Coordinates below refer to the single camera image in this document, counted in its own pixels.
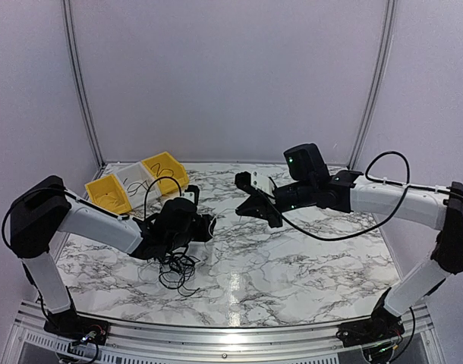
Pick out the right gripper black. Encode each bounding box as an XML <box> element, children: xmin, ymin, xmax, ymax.
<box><xmin>235</xmin><ymin>178</ymin><xmax>316</xmax><ymax>228</ymax></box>

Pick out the purple cable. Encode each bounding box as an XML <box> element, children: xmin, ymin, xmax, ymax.
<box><xmin>151</xmin><ymin>162</ymin><xmax>178</xmax><ymax>183</ymax></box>

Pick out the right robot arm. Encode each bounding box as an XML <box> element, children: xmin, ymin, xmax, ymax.
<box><xmin>235</xmin><ymin>143</ymin><xmax>463</xmax><ymax>340</ymax></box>

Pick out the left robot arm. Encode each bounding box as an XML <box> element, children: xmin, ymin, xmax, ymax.
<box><xmin>1</xmin><ymin>175</ymin><xmax>216</xmax><ymax>337</ymax></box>

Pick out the yellow bin far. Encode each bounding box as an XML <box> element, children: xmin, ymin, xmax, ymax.
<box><xmin>141</xmin><ymin>152</ymin><xmax>189</xmax><ymax>195</ymax></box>

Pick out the yellow bin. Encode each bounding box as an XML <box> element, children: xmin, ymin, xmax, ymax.
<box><xmin>141</xmin><ymin>152</ymin><xmax>189</xmax><ymax>195</ymax></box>
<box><xmin>85</xmin><ymin>174</ymin><xmax>132</xmax><ymax>215</ymax></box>

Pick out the white bin middle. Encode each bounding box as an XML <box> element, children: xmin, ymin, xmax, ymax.
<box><xmin>114</xmin><ymin>162</ymin><xmax>162</xmax><ymax>209</ymax></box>

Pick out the yellow bin near left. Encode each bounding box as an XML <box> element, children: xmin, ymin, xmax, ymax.
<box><xmin>85</xmin><ymin>174</ymin><xmax>132</xmax><ymax>215</ymax></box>

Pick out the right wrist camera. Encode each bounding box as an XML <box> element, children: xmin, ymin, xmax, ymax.
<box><xmin>235</xmin><ymin>171</ymin><xmax>276</xmax><ymax>198</ymax></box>

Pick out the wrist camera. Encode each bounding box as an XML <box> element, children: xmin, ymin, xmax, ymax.
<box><xmin>181</xmin><ymin>184</ymin><xmax>200</xmax><ymax>206</ymax></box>
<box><xmin>235</xmin><ymin>171</ymin><xmax>276</xmax><ymax>198</ymax></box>

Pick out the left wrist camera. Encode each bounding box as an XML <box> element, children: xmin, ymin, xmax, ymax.
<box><xmin>181</xmin><ymin>184</ymin><xmax>200</xmax><ymax>206</ymax></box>

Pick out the black tangled cable bundle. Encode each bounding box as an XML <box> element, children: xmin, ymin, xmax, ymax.
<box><xmin>155</xmin><ymin>246</ymin><xmax>202</xmax><ymax>299</ymax></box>

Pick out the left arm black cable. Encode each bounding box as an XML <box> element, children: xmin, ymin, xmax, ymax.
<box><xmin>142</xmin><ymin>176</ymin><xmax>183</xmax><ymax>221</ymax></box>

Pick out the right corner aluminium post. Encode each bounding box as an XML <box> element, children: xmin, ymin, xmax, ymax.
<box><xmin>347</xmin><ymin>0</ymin><xmax>398</xmax><ymax>169</ymax></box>

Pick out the corner aluminium post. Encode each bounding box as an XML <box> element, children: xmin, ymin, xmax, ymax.
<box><xmin>61</xmin><ymin>0</ymin><xmax>106</xmax><ymax>168</ymax></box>
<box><xmin>347</xmin><ymin>0</ymin><xmax>398</xmax><ymax>169</ymax></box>

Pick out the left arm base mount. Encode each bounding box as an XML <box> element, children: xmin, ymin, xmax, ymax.
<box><xmin>44</xmin><ymin>310</ymin><xmax>109</xmax><ymax>345</ymax></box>

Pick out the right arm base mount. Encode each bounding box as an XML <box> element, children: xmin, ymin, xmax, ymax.
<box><xmin>335</xmin><ymin>312</ymin><xmax>405</xmax><ymax>347</ymax></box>

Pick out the aluminium front rail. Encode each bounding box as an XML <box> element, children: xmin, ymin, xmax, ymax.
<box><xmin>1</xmin><ymin>301</ymin><xmax>446</xmax><ymax>363</ymax></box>

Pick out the left corner aluminium post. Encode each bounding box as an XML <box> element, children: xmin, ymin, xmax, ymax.
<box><xmin>61</xmin><ymin>0</ymin><xmax>106</xmax><ymax>168</ymax></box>

